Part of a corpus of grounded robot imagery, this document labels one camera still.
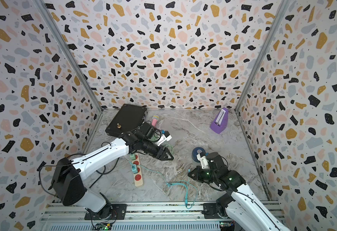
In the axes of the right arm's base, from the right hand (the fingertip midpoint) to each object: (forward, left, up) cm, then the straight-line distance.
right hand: (188, 175), depth 73 cm
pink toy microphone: (+48, +25, -10) cm, 54 cm away
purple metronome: (+40, -23, -6) cm, 47 cm away
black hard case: (+46, +44, -7) cm, 64 cm away
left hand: (+6, +9, +6) cm, 12 cm away
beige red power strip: (+2, +29, -11) cm, 31 cm away
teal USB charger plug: (+5, +30, -5) cm, 31 cm away
